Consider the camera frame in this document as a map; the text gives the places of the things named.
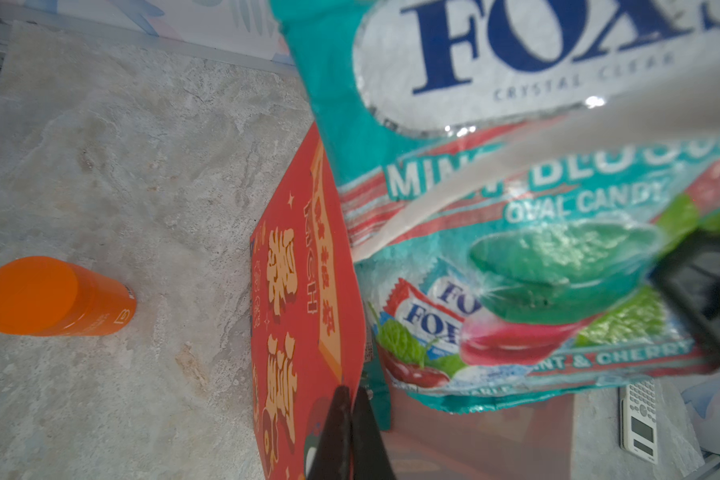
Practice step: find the red paper gift bag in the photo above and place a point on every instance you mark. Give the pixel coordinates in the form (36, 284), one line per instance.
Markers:
(306, 300)

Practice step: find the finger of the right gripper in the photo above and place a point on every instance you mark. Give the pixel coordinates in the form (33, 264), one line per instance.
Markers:
(688, 280)

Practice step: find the white calculator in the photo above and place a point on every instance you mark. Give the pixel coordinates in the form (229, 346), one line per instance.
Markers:
(638, 420)

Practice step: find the orange plastic bottle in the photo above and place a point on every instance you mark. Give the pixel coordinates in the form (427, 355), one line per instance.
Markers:
(44, 297)

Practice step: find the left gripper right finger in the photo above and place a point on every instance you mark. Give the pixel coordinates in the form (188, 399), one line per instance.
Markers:
(369, 455)

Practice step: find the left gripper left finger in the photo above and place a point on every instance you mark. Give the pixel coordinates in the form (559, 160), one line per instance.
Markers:
(332, 460)

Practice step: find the teal Fox's mint blossom bag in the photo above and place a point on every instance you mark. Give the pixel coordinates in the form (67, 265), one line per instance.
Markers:
(398, 74)

